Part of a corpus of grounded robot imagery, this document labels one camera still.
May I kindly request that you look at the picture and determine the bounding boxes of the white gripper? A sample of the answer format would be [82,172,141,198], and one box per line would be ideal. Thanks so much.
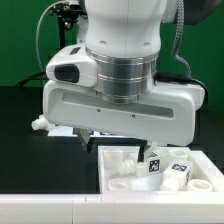
[43,81,205,163]

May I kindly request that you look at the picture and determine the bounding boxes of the white square tabletop tray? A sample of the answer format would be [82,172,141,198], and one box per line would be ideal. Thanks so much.
[98,146,224,193]

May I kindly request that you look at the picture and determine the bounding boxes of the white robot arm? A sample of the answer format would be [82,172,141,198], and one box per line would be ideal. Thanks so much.
[43,0,222,160]

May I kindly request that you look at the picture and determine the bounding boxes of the white sheet with tags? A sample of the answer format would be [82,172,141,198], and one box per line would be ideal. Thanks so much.
[47,125,141,138]

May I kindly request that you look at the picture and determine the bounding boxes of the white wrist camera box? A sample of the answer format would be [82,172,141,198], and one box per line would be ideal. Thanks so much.
[46,44,98,88]

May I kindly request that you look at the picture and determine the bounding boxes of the grey cable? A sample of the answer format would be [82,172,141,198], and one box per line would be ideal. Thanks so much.
[35,0,68,76]

